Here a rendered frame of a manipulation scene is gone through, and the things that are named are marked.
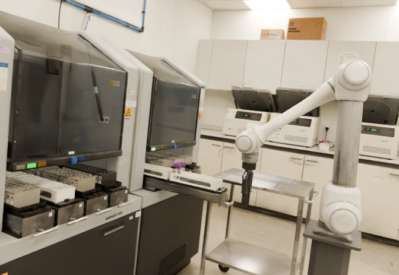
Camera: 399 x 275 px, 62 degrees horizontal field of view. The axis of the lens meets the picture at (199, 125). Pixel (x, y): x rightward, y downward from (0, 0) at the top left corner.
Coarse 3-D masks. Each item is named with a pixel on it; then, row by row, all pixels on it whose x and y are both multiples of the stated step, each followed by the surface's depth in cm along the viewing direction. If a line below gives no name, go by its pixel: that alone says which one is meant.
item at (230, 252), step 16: (224, 176) 217; (240, 176) 223; (256, 176) 228; (272, 176) 234; (272, 192) 196; (288, 192) 192; (304, 192) 196; (208, 208) 215; (208, 224) 216; (224, 240) 249; (304, 240) 229; (208, 256) 219; (224, 256) 222; (240, 256) 225; (256, 256) 227; (272, 256) 230; (288, 256) 232; (304, 256) 229; (256, 272) 205; (272, 272) 207; (288, 272) 209
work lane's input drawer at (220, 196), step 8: (144, 176) 200; (152, 176) 198; (144, 184) 199; (152, 184) 196; (160, 184) 194; (168, 184) 191; (176, 184) 190; (184, 184) 188; (176, 192) 189; (184, 192) 187; (192, 192) 184; (200, 192) 182; (208, 192) 180; (216, 192) 179; (224, 192) 184; (208, 200) 180; (216, 200) 178; (224, 200) 185
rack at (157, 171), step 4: (144, 164) 208; (148, 164) 210; (144, 168) 201; (148, 168) 199; (152, 168) 198; (156, 168) 199; (160, 168) 200; (164, 168) 203; (168, 168) 204; (144, 172) 201; (148, 172) 209; (152, 172) 210; (156, 172) 209; (160, 172) 207; (164, 172) 194; (168, 172) 195; (156, 176) 197; (160, 176) 196; (164, 176) 195; (168, 176) 196
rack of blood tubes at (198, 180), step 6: (174, 174) 192; (180, 174) 190; (186, 174) 192; (192, 174) 193; (198, 174) 195; (174, 180) 192; (180, 180) 192; (186, 180) 194; (192, 180) 195; (198, 180) 185; (204, 180) 183; (210, 180) 183; (216, 180) 186; (222, 180) 188; (198, 186) 185; (204, 186) 183; (210, 186) 192; (216, 186) 181
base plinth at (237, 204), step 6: (234, 204) 429; (240, 204) 426; (252, 210) 418; (258, 210) 415; (264, 210) 412; (270, 210) 408; (276, 216) 405; (282, 216) 402; (288, 216) 399; (294, 216) 396; (366, 234) 362; (372, 234) 359; (372, 240) 359; (378, 240) 357; (384, 240) 354; (390, 240) 352; (396, 240) 350
